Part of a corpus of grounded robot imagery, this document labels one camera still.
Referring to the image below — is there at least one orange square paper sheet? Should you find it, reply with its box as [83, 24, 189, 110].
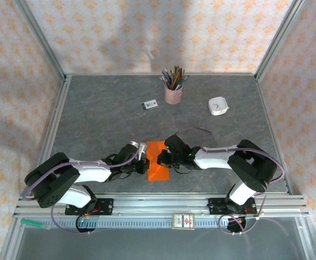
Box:
[144, 140, 172, 181]

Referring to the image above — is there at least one white square clock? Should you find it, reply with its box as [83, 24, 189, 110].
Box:
[208, 96, 230, 116]

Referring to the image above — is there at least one small black white card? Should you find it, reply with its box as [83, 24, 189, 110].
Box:
[142, 100, 159, 110]

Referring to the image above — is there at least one pink pencil cup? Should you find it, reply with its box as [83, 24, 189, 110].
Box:
[164, 82, 183, 105]

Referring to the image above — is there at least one long white pencil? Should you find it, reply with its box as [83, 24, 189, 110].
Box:
[159, 76, 172, 89]

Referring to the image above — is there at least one teal pencil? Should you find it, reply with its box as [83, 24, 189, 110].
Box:
[177, 75, 190, 89]

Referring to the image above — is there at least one grey pencil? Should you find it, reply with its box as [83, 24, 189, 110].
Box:
[161, 69, 174, 88]

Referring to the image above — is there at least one dark brown pencil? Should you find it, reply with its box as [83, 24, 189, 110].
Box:
[173, 64, 181, 87]

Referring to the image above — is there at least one green pen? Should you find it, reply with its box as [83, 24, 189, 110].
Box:
[19, 218, 52, 231]

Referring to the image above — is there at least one right arm's purple cable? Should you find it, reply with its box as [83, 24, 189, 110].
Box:
[173, 126, 285, 236]

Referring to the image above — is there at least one arm's purple cable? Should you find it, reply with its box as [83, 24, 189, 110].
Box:
[173, 126, 285, 236]
[21, 139, 141, 236]

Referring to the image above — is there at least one left arm's purple cable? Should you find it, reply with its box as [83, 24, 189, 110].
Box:
[21, 139, 141, 236]

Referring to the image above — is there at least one wide aluminium base rail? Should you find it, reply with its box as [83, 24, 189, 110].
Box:
[13, 192, 309, 217]

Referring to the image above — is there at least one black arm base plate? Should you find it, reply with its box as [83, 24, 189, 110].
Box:
[64, 198, 114, 217]
[207, 197, 257, 216]

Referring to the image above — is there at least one grey slotted cable duct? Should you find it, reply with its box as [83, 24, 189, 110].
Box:
[43, 217, 231, 229]

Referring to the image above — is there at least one label on front rail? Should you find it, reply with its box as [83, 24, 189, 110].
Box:
[172, 213, 196, 231]

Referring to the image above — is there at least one black round cable port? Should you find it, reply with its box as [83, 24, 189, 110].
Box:
[75, 216, 97, 236]
[226, 217, 248, 236]

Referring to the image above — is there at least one aluminium side rail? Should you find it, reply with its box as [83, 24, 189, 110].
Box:
[18, 75, 73, 197]
[254, 75, 294, 196]

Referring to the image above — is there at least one thin aluminium frame rail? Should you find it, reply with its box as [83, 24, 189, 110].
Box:
[65, 71, 258, 77]

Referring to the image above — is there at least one aluminium frame post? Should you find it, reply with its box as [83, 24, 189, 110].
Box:
[254, 0, 309, 82]
[13, 0, 67, 82]

